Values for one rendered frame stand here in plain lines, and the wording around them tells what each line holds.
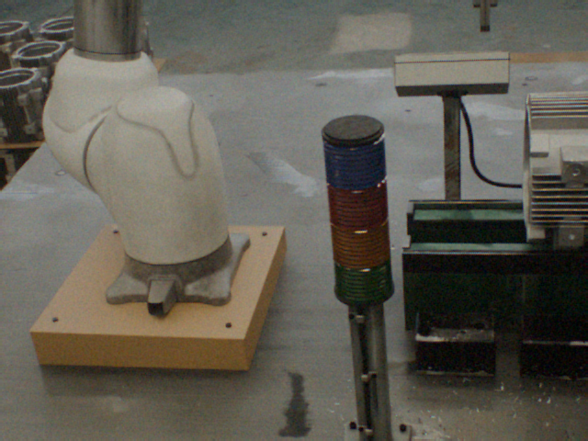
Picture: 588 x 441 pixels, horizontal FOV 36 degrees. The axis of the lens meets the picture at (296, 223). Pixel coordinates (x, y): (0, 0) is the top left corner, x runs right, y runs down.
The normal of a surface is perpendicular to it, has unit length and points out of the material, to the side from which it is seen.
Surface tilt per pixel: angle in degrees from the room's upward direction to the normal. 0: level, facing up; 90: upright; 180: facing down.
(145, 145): 68
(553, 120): 88
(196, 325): 2
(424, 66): 54
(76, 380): 0
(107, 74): 47
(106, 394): 0
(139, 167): 77
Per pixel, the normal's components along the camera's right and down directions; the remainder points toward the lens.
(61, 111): -0.76, 0.10
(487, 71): -0.18, -0.08
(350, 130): -0.10, -0.86
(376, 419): -0.16, 0.51
